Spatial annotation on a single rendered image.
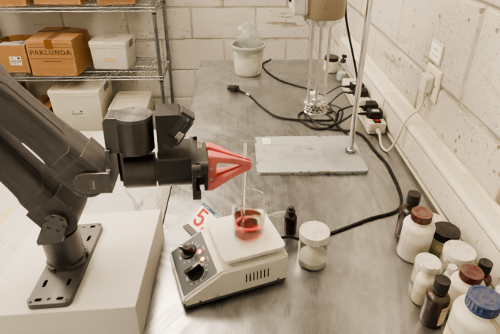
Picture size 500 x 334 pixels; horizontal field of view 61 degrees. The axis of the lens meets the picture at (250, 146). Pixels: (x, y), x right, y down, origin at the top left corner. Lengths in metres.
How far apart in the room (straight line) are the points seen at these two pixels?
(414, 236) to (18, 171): 0.70
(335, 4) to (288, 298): 0.64
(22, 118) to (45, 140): 0.04
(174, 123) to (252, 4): 2.53
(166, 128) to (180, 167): 0.07
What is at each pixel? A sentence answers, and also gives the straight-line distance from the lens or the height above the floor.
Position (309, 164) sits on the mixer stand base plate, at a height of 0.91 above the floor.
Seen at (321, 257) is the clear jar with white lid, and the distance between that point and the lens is 0.86.
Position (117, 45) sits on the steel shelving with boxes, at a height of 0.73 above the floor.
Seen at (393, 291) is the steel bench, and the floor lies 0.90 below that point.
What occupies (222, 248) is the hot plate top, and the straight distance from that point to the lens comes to 0.79.
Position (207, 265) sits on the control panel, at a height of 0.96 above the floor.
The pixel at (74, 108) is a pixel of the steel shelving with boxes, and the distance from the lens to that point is 3.13.
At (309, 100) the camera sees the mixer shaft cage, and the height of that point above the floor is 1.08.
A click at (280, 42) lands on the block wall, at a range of 3.21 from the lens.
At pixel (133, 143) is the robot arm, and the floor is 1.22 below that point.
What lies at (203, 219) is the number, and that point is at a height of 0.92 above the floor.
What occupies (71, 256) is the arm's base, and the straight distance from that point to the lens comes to 0.81.
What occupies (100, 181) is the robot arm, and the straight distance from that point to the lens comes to 0.69.
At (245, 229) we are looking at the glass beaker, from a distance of 0.78.
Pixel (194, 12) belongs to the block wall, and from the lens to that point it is 3.16.
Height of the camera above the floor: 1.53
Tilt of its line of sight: 30 degrees down
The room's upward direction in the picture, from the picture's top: straight up
